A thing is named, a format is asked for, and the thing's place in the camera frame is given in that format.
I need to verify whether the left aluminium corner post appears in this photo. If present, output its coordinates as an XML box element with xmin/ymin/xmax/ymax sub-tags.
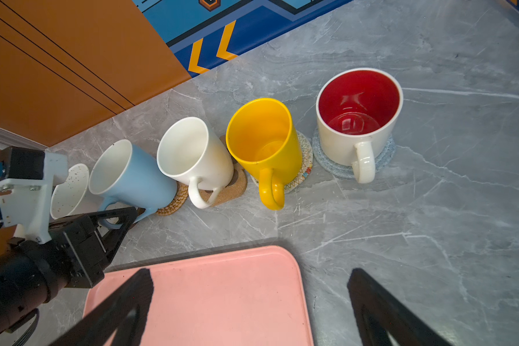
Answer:
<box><xmin>0</xmin><ymin>128</ymin><xmax>48</xmax><ymax>150</ymax></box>

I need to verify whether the light blue woven coaster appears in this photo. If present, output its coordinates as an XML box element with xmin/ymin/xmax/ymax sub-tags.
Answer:
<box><xmin>312</xmin><ymin>129</ymin><xmax>396</xmax><ymax>179</ymax></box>

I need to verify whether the white rainbow stitched coaster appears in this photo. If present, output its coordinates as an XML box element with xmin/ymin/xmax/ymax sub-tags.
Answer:
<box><xmin>226</xmin><ymin>121</ymin><xmax>313</xmax><ymax>210</ymax></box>

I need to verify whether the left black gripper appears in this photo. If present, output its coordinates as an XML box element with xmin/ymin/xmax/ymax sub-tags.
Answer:
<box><xmin>0</xmin><ymin>206</ymin><xmax>138</xmax><ymax>334</ymax></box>

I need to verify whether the woven rattan round coaster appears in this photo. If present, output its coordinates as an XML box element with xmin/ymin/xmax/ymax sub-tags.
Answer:
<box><xmin>156</xmin><ymin>182</ymin><xmax>189</xmax><ymax>216</ymax></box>

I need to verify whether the cork paw print coaster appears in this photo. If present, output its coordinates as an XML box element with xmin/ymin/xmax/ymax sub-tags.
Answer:
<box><xmin>188</xmin><ymin>133</ymin><xmax>247</xmax><ymax>209</ymax></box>

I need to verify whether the white mug blue handle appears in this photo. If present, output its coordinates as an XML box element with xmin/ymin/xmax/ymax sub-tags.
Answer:
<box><xmin>88</xmin><ymin>139</ymin><xmax>177</xmax><ymax>223</ymax></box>

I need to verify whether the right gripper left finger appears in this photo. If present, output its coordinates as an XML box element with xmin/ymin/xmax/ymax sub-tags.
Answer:
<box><xmin>52</xmin><ymin>269</ymin><xmax>154</xmax><ymax>345</ymax></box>

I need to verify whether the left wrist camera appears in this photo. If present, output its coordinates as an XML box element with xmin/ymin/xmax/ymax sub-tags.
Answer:
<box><xmin>0</xmin><ymin>146</ymin><xmax>69</xmax><ymax>245</ymax></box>

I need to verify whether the yellow mug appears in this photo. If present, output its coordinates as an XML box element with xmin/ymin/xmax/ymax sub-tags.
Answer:
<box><xmin>226</xmin><ymin>98</ymin><xmax>303</xmax><ymax>210</ymax></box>

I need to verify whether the white mug red inside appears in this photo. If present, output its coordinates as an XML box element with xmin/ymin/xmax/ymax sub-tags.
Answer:
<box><xmin>316</xmin><ymin>68</ymin><xmax>404</xmax><ymax>184</ymax></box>

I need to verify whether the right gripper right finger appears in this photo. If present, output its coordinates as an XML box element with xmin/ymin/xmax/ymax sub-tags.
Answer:
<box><xmin>347</xmin><ymin>268</ymin><xmax>450</xmax><ymax>345</ymax></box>

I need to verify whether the pink rectangular tray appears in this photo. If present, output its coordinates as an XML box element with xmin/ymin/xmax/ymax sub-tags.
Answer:
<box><xmin>81</xmin><ymin>245</ymin><xmax>315</xmax><ymax>346</ymax></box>

